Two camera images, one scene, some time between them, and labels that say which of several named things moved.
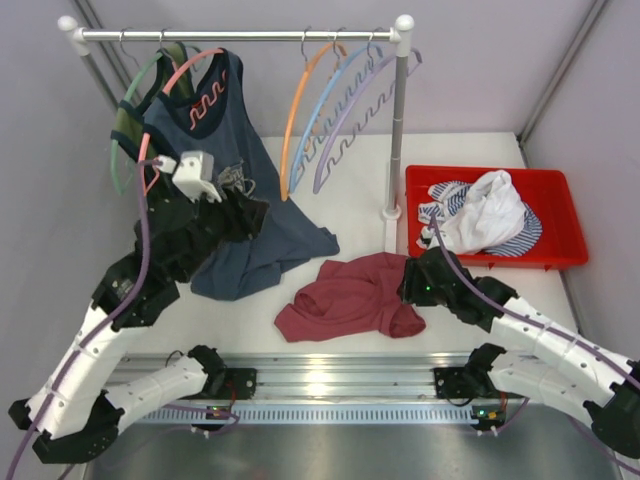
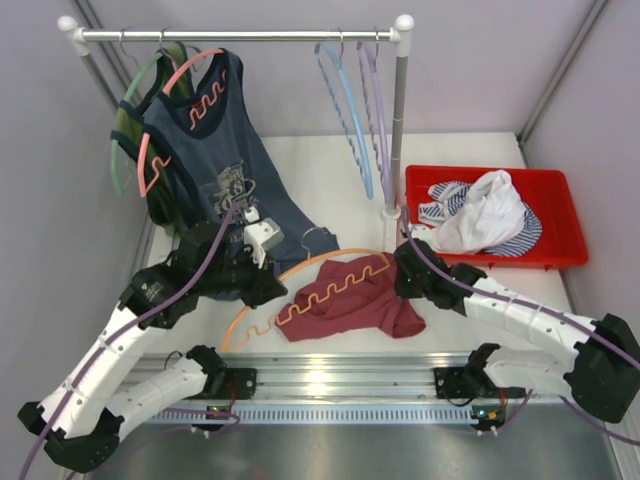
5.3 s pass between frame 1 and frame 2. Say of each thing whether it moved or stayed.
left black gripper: moved
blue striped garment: stayed
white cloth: stayed
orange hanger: moved
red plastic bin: stayed
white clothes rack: stayed
